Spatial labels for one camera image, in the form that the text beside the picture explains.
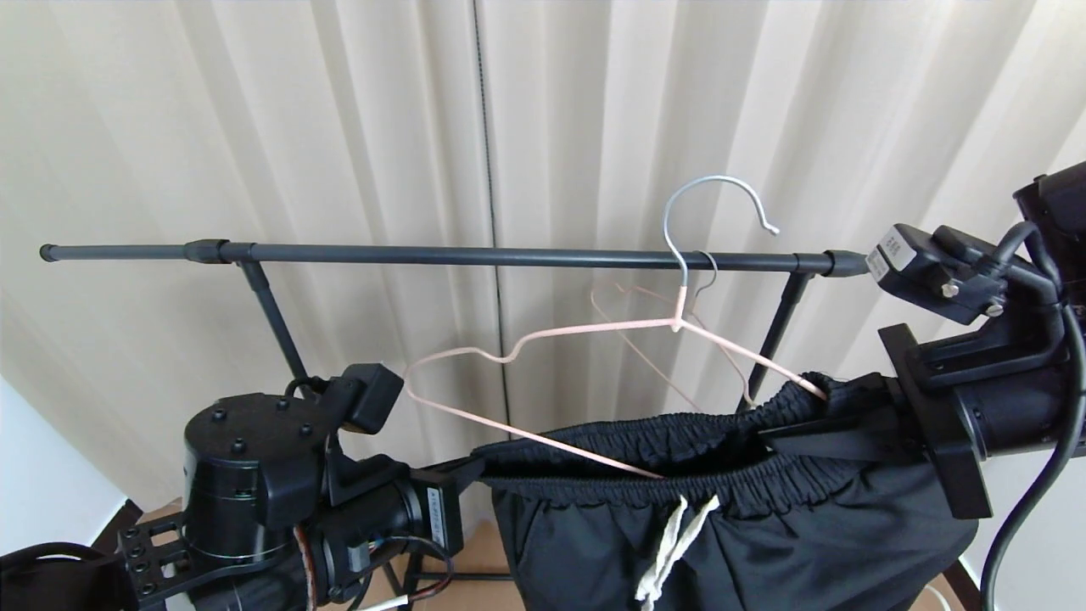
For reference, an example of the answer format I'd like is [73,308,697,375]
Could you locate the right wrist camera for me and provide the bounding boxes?
[865,222,1070,387]

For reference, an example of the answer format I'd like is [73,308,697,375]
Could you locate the black clothes rack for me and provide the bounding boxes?
[40,240,870,608]

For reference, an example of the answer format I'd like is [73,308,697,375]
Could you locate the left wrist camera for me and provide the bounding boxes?
[316,363,408,506]

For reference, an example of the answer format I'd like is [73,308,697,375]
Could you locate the beige curtain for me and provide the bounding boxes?
[0,0,1086,519]

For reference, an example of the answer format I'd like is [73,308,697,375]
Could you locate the black cable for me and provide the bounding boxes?
[980,219,1086,611]

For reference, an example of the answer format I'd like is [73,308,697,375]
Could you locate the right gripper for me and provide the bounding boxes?
[759,322,1086,520]

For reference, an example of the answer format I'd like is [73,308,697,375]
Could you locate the pink clothes hanger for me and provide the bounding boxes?
[591,251,756,412]
[405,176,828,480]

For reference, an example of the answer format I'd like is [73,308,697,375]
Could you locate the black shorts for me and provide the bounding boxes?
[473,371,981,611]

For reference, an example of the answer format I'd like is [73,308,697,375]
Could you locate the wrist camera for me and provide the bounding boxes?
[865,222,1070,387]
[316,363,408,506]

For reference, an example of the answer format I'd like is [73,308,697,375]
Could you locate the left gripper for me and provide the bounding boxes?
[310,457,489,599]

